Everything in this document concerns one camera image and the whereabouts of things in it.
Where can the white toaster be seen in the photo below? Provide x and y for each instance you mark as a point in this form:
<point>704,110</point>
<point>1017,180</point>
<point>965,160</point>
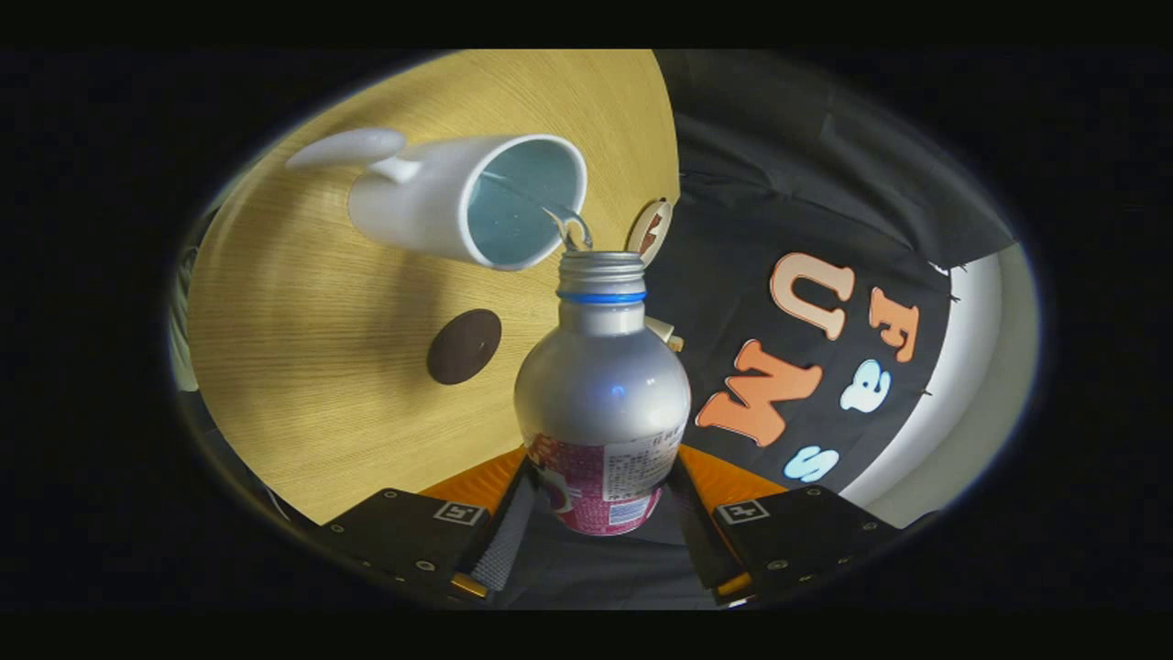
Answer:
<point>658,326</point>

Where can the white cup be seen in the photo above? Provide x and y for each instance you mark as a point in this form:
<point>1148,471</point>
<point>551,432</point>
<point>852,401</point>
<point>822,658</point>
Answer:
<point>412,206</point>

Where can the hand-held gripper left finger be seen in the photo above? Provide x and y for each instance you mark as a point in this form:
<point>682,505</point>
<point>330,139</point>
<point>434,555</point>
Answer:
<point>499,541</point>

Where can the small white plate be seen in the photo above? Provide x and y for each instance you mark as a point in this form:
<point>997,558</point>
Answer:
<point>666,209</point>

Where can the black backdrop cloth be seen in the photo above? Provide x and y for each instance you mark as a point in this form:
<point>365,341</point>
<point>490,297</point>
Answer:
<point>779,183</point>

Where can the dark brown round coaster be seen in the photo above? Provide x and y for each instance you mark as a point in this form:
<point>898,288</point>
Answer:
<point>463,346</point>

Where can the silver juice bottle red label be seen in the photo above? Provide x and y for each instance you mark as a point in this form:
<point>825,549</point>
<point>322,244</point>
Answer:
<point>600,394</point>

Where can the wooden table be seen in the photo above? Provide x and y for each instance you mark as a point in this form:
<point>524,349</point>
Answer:
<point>302,367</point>

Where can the red food pieces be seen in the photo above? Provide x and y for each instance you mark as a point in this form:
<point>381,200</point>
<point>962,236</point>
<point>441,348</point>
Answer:
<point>651,236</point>

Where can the clear poured juice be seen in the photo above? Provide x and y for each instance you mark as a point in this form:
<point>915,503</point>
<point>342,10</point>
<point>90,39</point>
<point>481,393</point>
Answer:
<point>575,225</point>

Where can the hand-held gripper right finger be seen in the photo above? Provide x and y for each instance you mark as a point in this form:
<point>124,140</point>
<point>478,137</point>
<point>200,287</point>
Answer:
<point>701,541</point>

